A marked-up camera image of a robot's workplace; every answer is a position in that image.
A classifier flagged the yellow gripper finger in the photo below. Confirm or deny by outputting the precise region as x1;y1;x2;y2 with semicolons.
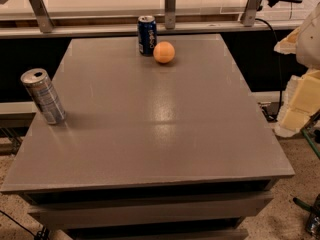
275;69;320;137
274;27;300;55

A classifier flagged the orange fruit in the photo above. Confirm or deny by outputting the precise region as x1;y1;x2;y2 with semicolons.
153;41;175;64

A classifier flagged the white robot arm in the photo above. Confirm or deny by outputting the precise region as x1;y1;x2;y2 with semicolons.
274;4;320;137

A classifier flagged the blue pepsi can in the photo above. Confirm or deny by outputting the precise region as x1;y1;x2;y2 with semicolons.
137;15;157;56

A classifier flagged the silver redbull can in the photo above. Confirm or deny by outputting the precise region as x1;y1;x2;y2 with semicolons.
20;68;66;125

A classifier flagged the green metal leg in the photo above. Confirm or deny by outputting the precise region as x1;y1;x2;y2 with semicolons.
300;112;320;160

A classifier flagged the grey drawer cabinet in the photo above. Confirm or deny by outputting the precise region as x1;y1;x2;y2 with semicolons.
2;34;294;240

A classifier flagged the black power cable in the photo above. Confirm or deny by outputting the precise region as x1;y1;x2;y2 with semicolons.
254;17;284;122

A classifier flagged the right metal bracket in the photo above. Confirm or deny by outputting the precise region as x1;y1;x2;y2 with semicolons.
240;0;261;27

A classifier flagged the metal bracket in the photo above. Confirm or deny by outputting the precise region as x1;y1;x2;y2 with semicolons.
28;0;54;33
165;0;176;30
240;0;261;27

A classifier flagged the middle metal bracket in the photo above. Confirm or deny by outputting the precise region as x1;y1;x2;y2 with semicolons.
165;0;176;30

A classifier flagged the left metal bracket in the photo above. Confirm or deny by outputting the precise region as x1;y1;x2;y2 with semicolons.
28;0;54;33

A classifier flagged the black floor cable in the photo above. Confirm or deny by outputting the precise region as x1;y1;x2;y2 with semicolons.
0;209;51;240

